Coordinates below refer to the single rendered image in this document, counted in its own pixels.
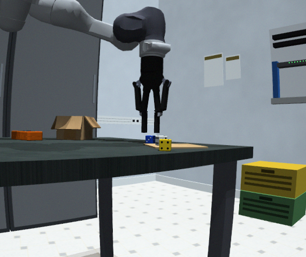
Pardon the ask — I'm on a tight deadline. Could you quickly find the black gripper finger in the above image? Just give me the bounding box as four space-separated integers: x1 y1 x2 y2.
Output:
133 78 151 133
151 78 171 133

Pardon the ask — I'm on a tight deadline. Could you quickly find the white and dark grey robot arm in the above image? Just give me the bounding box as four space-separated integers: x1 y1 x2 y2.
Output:
0 0 171 58

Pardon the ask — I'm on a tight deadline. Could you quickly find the tan square mat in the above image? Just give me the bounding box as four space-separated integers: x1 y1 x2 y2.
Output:
143 143 208 149

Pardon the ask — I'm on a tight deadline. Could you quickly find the orange rectangular block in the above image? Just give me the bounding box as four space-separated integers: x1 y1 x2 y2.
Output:
11 130 43 141

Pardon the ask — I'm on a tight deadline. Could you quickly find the white die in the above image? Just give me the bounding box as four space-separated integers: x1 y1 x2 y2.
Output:
155 136 167 146

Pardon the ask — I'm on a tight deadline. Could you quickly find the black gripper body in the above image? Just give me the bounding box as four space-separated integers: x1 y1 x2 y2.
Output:
139 56 164 90

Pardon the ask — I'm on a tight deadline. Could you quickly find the blue die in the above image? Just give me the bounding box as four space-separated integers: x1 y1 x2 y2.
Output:
146 135 155 143

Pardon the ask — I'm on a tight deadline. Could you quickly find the yellow die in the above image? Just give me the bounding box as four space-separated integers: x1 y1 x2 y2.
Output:
159 139 172 151

